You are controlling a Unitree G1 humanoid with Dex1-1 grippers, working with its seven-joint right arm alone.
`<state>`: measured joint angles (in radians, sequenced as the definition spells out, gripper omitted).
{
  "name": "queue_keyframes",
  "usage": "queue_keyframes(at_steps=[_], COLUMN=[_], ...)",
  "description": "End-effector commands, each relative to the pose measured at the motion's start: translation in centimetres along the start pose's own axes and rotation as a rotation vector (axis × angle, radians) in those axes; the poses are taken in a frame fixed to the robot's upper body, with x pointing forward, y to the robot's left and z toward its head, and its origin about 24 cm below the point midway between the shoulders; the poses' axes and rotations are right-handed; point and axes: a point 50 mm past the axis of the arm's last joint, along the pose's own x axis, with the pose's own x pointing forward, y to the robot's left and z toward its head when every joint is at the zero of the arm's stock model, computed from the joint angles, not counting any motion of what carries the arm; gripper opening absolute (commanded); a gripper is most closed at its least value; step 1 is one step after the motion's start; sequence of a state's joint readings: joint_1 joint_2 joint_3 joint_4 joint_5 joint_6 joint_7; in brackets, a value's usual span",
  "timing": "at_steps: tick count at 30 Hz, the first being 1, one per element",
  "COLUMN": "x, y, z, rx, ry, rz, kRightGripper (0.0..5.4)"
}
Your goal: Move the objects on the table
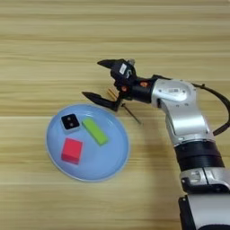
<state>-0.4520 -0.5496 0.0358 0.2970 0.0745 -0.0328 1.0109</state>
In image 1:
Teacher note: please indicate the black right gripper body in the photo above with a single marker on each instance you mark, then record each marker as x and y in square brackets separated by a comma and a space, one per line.
[137, 90]

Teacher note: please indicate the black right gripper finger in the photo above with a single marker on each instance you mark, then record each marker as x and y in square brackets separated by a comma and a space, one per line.
[103, 101]
[109, 63]

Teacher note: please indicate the black cube with white base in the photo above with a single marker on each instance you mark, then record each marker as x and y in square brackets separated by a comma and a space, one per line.
[70, 121]

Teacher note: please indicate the light blue round plate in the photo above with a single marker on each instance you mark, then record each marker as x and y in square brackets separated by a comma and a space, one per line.
[99, 161]

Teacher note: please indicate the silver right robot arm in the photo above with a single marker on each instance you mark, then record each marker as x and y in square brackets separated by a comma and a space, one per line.
[185, 119]

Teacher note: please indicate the green rectangular block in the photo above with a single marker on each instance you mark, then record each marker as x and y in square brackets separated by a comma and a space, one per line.
[95, 131]

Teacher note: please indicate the red cube block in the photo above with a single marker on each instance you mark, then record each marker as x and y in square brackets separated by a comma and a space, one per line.
[72, 150]

